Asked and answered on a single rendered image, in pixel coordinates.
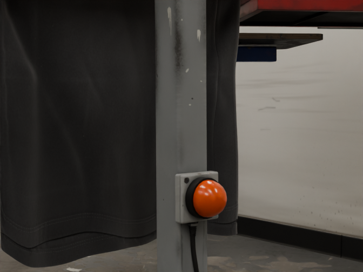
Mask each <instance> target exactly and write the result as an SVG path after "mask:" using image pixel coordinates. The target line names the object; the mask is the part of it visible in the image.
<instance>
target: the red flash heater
mask: <svg viewBox="0 0 363 272"><path fill-rule="evenodd" d="M239 26H266V27H321V28H363V0H240V25H239Z"/></svg>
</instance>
